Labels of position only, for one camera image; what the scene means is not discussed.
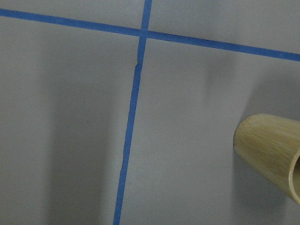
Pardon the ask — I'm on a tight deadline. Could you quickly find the brown paper table cover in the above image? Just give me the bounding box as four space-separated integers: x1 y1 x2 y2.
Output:
0 0 300 225

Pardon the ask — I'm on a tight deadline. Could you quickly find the yellow ribbed cup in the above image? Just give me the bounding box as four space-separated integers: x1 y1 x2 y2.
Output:
233 113 300 203

